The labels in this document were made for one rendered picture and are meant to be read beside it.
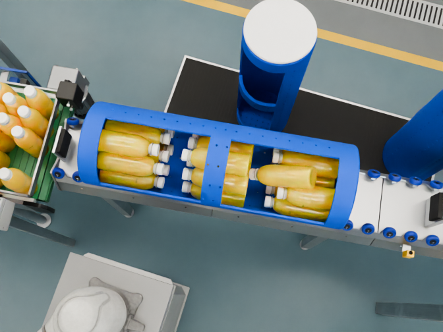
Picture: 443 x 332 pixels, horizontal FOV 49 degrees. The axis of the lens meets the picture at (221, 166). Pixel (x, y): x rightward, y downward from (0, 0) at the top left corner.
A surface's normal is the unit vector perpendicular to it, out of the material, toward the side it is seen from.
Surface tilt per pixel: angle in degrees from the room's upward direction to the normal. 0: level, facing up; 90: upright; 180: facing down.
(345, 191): 21
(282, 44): 0
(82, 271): 4
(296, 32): 0
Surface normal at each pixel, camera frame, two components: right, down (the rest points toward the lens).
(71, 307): 0.04, -0.28
